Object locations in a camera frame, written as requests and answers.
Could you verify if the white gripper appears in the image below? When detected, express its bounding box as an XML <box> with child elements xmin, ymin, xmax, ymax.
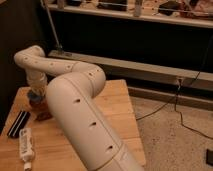
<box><xmin>27</xmin><ymin>73</ymin><xmax>47</xmax><ymax>95</ymax></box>

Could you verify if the white toothpaste tube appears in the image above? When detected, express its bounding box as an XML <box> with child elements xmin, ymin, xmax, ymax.
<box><xmin>19</xmin><ymin>128</ymin><xmax>35</xmax><ymax>171</ymax></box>

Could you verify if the black striped rectangular block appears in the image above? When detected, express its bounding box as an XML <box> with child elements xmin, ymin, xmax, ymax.
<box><xmin>7</xmin><ymin>111</ymin><xmax>30</xmax><ymax>138</ymax></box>

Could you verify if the red ceramic bowl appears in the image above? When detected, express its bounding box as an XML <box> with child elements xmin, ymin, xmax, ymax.
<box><xmin>29</xmin><ymin>100</ymin><xmax>48</xmax><ymax>112</ymax></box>

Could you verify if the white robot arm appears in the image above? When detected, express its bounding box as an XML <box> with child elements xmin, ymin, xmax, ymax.
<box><xmin>14</xmin><ymin>45</ymin><xmax>144</xmax><ymax>171</ymax></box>

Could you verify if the red chili pepper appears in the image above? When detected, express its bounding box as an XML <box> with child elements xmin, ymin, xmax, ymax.
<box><xmin>36</xmin><ymin>112</ymin><xmax>52</xmax><ymax>122</ymax></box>

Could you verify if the black box on floor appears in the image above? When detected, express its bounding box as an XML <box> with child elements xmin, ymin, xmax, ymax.
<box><xmin>206</xmin><ymin>149</ymin><xmax>213</xmax><ymax>166</ymax></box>

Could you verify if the black power cable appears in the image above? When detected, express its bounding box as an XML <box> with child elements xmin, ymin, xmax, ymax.
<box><xmin>135</xmin><ymin>43</ymin><xmax>213</xmax><ymax>141</ymax></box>

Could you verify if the metal pole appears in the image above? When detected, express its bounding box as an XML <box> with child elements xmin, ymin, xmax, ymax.
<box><xmin>42</xmin><ymin>0</ymin><xmax>63</xmax><ymax>54</ymax></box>

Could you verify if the blue ceramic cup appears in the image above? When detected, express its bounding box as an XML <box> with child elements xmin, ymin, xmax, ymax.
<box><xmin>27</xmin><ymin>90</ymin><xmax>44</xmax><ymax>102</ymax></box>

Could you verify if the wooden shelf board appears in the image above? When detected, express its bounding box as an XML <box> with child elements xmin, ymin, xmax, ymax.
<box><xmin>43</xmin><ymin>0</ymin><xmax>213</xmax><ymax>29</ymax></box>

